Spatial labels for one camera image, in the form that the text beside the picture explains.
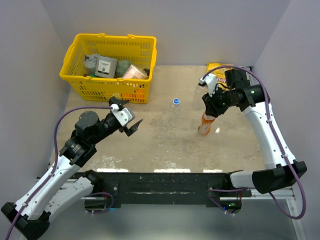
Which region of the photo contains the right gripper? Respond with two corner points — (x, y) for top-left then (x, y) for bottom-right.
(202, 85), (236, 117)

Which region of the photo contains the orange drink bottle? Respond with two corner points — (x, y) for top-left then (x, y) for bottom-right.
(197, 112), (216, 136)

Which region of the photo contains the blue bottle cap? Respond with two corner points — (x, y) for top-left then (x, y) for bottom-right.
(172, 98), (180, 105)

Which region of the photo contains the clear bottle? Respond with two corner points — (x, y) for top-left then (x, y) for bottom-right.
(169, 103), (181, 127)

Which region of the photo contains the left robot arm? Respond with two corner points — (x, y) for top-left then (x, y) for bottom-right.
(1, 96), (141, 240)

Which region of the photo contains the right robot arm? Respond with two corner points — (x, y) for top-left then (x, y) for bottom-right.
(198, 66), (307, 197)

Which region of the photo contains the yellow chips bag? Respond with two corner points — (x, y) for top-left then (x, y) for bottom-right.
(206, 62), (232, 91)

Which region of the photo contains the pink packet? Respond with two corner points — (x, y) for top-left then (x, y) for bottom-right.
(122, 64), (148, 80)

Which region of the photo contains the green scrub sponge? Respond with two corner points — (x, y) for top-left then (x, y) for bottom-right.
(115, 59), (132, 78)

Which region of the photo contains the grey box with label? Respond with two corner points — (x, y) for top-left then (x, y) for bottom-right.
(95, 55), (118, 79)

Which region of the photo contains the grey pouch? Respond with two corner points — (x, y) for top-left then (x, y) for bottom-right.
(84, 54), (100, 74)

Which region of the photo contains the yellow plastic basket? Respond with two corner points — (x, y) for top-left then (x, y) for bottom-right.
(59, 33), (157, 104)

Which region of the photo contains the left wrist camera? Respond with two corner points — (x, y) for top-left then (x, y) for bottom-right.
(110, 104), (136, 127)

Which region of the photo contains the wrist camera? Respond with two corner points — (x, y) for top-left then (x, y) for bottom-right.
(110, 104), (136, 127)
(198, 73), (218, 97)

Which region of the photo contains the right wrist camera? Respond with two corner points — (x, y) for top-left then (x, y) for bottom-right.
(198, 73), (218, 97)

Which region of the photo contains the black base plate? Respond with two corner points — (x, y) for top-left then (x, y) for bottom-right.
(59, 170), (252, 210)

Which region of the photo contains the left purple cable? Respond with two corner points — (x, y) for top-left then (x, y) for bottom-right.
(4, 105), (118, 240)

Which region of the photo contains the purple cable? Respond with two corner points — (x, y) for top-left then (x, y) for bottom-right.
(4, 105), (118, 240)
(202, 65), (307, 220)

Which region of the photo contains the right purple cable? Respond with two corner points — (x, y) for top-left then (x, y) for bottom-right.
(202, 65), (307, 220)

